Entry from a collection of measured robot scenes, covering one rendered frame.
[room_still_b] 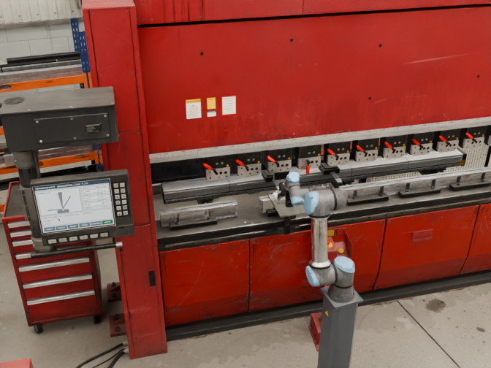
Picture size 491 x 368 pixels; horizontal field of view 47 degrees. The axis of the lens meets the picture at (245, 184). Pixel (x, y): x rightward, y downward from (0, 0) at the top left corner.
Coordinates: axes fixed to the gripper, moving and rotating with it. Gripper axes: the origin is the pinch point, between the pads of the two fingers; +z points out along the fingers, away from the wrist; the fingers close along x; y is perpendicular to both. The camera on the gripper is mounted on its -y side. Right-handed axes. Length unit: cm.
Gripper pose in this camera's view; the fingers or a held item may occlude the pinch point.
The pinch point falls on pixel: (283, 199)
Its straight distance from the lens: 367.0
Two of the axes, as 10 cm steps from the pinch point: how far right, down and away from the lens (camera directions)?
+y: -1.5, -9.3, 3.4
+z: -1.3, 3.6, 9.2
